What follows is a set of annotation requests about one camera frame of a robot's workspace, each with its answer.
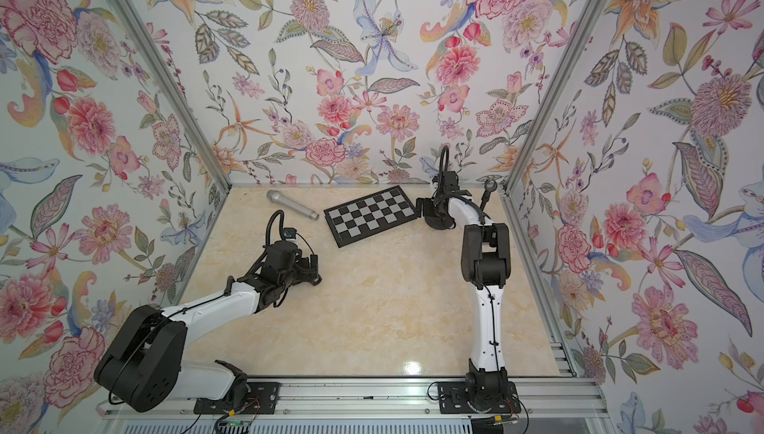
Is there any black microphone stand pole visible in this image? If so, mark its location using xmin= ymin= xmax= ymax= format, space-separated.
xmin=479 ymin=189 xmax=491 ymax=211

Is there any black round disc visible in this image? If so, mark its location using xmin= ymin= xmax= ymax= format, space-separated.
xmin=418 ymin=198 xmax=456 ymax=230

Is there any black microphone clip holder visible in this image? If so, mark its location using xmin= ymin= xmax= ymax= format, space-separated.
xmin=483 ymin=179 xmax=499 ymax=192

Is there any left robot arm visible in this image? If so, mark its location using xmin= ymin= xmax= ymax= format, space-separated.
xmin=94 ymin=240 xmax=322 ymax=412

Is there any silver handheld microphone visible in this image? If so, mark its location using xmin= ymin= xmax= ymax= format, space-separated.
xmin=267 ymin=190 xmax=320 ymax=221

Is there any black white chessboard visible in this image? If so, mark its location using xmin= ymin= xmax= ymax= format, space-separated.
xmin=324 ymin=185 xmax=417 ymax=248

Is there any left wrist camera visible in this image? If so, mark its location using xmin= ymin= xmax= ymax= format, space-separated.
xmin=280 ymin=227 xmax=298 ymax=243

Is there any left black corrugated cable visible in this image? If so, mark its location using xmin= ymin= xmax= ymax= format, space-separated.
xmin=265 ymin=209 xmax=288 ymax=250

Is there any aluminium front rail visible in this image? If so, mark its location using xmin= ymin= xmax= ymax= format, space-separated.
xmin=95 ymin=377 xmax=615 ymax=433

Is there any right aluminium corner post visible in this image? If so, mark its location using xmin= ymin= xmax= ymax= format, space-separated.
xmin=504 ymin=0 xmax=628 ymax=193

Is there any aluminium corner post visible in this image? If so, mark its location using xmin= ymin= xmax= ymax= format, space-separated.
xmin=109 ymin=0 xmax=232 ymax=195
xmin=504 ymin=0 xmax=628 ymax=193

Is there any left aluminium corner post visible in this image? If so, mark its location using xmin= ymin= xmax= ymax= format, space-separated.
xmin=109 ymin=0 xmax=232 ymax=195

